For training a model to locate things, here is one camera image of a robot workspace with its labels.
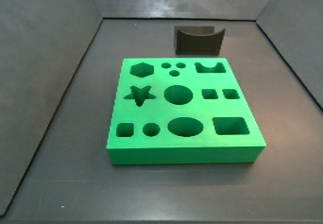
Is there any green shape-sorter block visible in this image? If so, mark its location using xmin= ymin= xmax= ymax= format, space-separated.
xmin=107 ymin=58 xmax=266 ymax=164

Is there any black curved holder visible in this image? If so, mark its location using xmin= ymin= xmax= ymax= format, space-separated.
xmin=173 ymin=26 xmax=225 ymax=56

